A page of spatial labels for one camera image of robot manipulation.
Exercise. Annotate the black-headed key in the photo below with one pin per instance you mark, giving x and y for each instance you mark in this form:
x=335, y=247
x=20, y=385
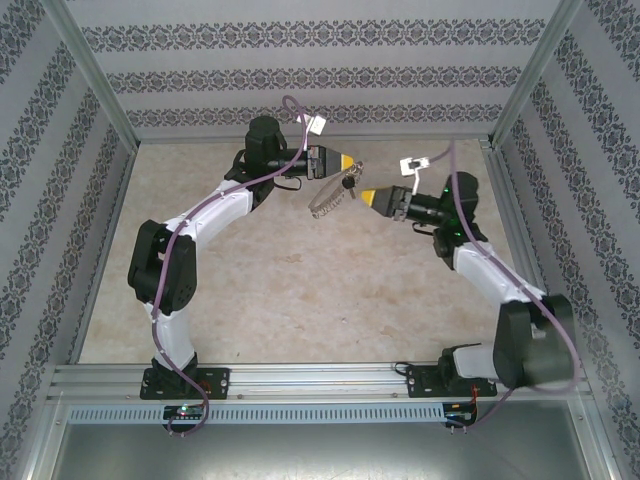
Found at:
x=348, y=184

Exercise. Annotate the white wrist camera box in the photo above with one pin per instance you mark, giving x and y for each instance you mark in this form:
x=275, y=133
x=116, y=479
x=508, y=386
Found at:
x=316, y=125
x=415, y=164

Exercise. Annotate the aluminium frame bar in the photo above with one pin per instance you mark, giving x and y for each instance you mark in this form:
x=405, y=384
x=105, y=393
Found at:
x=47, y=450
x=602, y=450

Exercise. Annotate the aluminium back wall rail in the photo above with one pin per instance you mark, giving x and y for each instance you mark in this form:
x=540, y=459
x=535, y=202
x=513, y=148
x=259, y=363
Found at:
x=165, y=141

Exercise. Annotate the aluminium left corner post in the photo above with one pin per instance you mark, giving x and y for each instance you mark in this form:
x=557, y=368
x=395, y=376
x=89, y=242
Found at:
x=95, y=75

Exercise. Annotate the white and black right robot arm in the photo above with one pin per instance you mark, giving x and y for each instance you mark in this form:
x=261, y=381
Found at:
x=490, y=275

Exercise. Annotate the metal keyring holder with rings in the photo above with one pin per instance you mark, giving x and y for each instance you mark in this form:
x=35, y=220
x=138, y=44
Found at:
x=325, y=200

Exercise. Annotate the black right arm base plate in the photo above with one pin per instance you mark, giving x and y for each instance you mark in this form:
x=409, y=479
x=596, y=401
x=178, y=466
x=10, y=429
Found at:
x=417, y=382

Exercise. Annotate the aluminium mounting rail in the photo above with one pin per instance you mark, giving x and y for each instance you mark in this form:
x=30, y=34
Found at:
x=320, y=382

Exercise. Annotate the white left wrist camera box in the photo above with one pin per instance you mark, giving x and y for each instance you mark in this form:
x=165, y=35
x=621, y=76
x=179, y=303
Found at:
x=316, y=125

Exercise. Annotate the aluminium left side rail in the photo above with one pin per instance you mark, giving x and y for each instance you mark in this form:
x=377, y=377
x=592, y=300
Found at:
x=112, y=220

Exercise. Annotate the aluminium right side rail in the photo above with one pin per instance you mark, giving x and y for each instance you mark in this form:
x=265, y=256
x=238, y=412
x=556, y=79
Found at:
x=500, y=175

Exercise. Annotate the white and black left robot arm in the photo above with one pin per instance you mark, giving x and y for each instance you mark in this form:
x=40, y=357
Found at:
x=215, y=210

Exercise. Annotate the aluminium corner post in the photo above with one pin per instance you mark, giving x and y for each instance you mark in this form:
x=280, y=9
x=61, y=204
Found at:
x=95, y=75
x=532, y=75

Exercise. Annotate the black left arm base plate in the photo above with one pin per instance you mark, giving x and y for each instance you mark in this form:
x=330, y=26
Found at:
x=220, y=382

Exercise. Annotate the aluminium right corner post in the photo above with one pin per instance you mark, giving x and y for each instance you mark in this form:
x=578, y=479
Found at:
x=532, y=75

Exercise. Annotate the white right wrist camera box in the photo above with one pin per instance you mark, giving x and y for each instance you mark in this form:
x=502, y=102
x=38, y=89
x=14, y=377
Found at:
x=415, y=164

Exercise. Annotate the grey metal sheet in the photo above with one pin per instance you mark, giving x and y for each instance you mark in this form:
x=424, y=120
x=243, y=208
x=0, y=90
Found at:
x=320, y=450

